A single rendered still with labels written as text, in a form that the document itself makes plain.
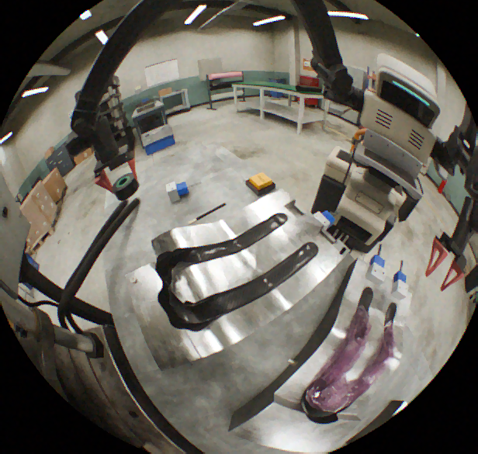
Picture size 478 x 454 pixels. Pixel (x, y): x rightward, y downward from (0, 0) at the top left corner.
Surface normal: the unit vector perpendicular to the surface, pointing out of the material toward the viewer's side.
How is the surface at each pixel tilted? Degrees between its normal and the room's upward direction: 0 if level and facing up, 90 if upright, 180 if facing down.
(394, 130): 98
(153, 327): 0
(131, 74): 90
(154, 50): 90
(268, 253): 3
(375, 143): 90
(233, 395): 0
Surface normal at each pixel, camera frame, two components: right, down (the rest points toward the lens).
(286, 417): -0.06, -0.65
